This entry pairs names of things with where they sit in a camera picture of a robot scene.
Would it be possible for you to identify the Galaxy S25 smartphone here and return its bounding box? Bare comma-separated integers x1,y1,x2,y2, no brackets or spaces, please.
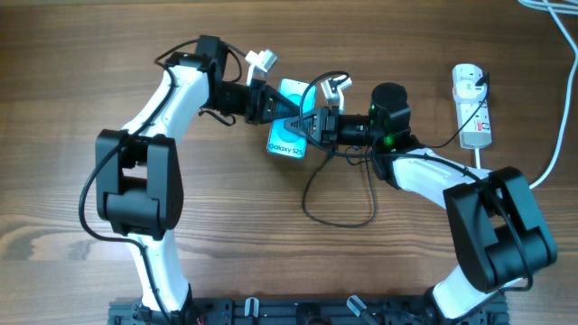
266,79,309,159

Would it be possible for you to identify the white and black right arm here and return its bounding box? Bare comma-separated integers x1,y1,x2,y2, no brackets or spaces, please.
285,79,557,324

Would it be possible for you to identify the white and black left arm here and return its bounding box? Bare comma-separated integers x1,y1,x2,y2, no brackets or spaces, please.
87,35,297,320

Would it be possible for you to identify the white USB charger plug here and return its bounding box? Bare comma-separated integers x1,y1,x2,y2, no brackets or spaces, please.
452,78,488,104

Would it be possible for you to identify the white power strip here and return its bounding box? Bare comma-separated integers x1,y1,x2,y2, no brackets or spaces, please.
452,63,492,150

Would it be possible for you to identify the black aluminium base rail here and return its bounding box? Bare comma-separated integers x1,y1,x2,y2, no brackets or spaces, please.
107,296,510,325

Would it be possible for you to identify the white power strip cord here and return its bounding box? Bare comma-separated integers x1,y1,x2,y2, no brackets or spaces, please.
473,0,578,190

